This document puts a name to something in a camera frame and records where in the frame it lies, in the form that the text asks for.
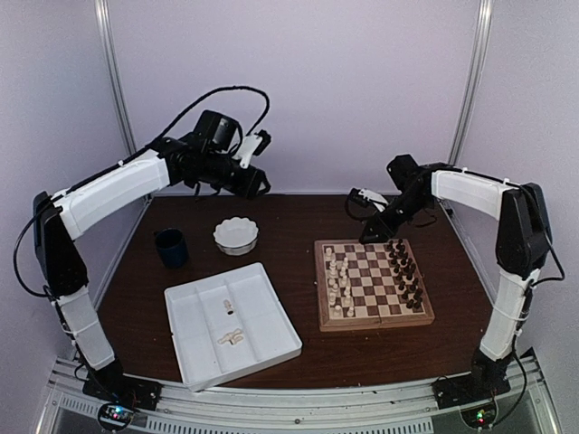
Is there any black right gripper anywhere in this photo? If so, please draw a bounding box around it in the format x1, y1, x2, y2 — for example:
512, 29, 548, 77
359, 189, 432, 244

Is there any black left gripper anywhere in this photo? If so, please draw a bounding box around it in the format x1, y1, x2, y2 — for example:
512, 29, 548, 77
200, 152, 271, 202

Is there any wooden chess board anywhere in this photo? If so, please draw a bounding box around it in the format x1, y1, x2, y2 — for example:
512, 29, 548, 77
314, 239, 435, 332

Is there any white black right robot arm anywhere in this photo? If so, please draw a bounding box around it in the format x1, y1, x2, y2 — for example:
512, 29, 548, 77
348, 155, 552, 400

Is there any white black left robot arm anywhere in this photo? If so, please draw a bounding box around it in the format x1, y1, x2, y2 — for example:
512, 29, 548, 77
33, 110, 271, 401

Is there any row of dark chess pieces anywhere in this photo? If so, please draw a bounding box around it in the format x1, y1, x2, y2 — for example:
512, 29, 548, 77
385, 239, 425, 314

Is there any pile of white chess pieces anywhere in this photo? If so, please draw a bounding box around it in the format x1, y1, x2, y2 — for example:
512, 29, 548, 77
217, 328, 244, 345

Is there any white scalloped bowl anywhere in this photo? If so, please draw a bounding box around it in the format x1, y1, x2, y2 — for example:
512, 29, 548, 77
213, 217, 259, 256

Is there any dark blue cup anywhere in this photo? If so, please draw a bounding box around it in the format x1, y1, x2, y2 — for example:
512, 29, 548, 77
154, 228, 189, 269

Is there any white piece in tray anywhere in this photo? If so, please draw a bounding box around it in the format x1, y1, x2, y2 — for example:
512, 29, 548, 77
223, 299, 234, 315

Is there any white compartment tray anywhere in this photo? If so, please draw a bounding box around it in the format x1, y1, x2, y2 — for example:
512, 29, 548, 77
164, 262, 302, 392

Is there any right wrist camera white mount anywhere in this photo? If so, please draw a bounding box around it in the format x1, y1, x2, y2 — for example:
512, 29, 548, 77
348, 188, 388, 212

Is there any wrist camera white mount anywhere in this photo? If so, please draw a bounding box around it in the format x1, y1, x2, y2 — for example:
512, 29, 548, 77
233, 129, 271, 169
348, 188, 388, 212

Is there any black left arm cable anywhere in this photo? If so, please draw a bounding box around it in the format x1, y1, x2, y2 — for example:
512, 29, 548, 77
11, 85, 271, 299

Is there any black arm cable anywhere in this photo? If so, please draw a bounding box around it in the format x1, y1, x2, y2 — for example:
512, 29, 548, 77
11, 85, 271, 299
492, 189, 566, 399

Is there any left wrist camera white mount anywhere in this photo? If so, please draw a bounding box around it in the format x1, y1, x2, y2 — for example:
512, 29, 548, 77
233, 129, 271, 169

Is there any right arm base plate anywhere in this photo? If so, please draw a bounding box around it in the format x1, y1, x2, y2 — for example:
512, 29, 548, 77
432, 373, 511, 410

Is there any aluminium front frame rail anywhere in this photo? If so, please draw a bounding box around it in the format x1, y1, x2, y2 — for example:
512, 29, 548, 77
32, 355, 564, 433

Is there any left aluminium corner post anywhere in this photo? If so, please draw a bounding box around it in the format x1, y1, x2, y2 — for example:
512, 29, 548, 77
94, 0, 137, 154

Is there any aluminium corner post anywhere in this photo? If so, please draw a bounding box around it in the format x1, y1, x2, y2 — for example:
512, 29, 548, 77
94, 0, 137, 154
448, 0, 493, 165

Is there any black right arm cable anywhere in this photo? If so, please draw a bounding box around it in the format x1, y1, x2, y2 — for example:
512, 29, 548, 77
492, 189, 566, 399

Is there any right aluminium corner post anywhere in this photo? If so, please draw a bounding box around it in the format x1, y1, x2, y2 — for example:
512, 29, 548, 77
448, 0, 493, 165

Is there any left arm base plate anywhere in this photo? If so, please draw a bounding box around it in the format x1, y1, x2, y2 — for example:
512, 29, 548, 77
82, 376, 162, 410

